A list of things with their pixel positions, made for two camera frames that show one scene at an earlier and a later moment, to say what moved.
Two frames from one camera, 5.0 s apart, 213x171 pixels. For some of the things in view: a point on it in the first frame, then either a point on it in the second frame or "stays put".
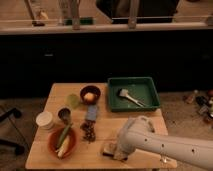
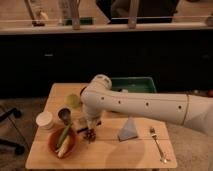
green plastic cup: (73, 100) stays put
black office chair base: (18, 149) stays put
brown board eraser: (108, 152) → (81, 124)
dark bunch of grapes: (88, 127) stays put
